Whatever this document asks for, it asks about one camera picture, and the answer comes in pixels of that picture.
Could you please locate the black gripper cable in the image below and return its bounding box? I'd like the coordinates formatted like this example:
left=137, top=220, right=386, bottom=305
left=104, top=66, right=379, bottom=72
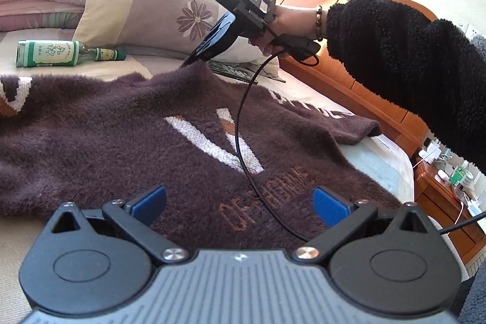
left=234, top=43, right=321, bottom=243

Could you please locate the brown fuzzy sweater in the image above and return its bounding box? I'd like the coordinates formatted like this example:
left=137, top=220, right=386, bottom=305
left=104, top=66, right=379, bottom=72
left=0, top=62, right=403, bottom=252

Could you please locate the white charger adapter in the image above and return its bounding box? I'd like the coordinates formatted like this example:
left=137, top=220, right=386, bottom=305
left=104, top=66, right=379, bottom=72
left=418, top=144, right=443, bottom=164

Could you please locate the green glass bottle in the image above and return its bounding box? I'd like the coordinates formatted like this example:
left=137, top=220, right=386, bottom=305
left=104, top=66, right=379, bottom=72
left=16, top=39, right=127, bottom=69

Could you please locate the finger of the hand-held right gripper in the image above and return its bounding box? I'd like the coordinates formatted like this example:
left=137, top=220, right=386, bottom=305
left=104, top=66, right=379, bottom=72
left=181, top=40, right=225, bottom=70

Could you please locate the wooden nightstand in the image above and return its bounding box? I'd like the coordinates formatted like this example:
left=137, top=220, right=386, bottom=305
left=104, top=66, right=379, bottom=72
left=412, top=134, right=486, bottom=264

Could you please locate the dark grey fleece garment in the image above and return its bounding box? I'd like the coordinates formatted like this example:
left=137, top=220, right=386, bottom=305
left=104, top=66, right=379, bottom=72
left=453, top=271, right=486, bottom=324

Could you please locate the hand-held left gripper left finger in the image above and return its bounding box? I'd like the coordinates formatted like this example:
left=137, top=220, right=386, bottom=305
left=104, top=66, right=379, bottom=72
left=49, top=185, right=189, bottom=266

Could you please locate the person's right forearm black sleeve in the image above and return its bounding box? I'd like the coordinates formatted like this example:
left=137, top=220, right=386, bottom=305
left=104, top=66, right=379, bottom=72
left=324, top=0, right=486, bottom=175

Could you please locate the floral beige pillow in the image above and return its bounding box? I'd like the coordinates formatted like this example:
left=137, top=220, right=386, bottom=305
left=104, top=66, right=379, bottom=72
left=72, top=0, right=282, bottom=77

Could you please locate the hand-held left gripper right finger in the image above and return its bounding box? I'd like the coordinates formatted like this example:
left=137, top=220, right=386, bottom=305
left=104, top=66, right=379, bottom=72
left=293, top=186, right=435, bottom=266

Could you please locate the beaded bracelet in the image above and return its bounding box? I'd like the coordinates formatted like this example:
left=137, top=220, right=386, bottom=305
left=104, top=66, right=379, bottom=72
left=313, top=5, right=326, bottom=43

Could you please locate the person's right hand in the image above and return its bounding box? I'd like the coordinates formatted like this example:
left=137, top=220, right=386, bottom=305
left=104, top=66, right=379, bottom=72
left=248, top=4, right=327, bottom=57

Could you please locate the wooden headboard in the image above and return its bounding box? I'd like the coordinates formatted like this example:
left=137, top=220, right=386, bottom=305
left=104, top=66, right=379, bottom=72
left=277, top=0, right=438, bottom=159

